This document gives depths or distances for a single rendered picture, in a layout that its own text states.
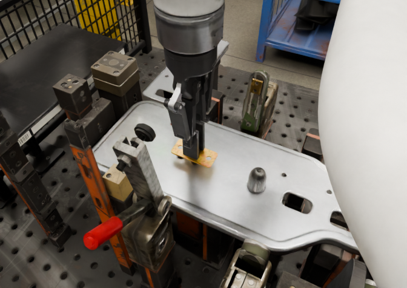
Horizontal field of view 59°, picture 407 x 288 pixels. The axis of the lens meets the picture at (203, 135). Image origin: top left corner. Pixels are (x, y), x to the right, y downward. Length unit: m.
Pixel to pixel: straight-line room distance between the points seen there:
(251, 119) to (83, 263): 0.53
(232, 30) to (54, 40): 2.14
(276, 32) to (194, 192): 2.16
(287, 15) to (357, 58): 2.75
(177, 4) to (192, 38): 0.05
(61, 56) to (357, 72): 0.83
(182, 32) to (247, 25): 2.65
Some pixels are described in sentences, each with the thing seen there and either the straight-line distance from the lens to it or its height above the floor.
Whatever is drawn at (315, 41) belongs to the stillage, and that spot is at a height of 0.16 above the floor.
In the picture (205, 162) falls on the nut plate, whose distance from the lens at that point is 0.65.
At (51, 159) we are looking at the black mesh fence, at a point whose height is 0.71.
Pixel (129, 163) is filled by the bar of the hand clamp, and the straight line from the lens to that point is 0.44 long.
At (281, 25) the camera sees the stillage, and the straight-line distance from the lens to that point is 2.81.
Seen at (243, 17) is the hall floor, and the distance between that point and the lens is 3.19.
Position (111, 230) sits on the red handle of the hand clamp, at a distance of 0.47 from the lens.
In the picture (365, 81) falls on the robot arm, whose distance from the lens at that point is 0.18.
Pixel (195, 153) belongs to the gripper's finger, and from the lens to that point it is 0.64.
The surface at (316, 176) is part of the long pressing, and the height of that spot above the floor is 1.00.
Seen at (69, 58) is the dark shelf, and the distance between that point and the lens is 0.94.
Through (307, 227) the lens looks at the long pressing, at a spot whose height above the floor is 1.00.
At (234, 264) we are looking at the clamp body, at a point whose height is 1.07.
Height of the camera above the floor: 1.54
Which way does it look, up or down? 47 degrees down
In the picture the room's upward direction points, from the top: straight up
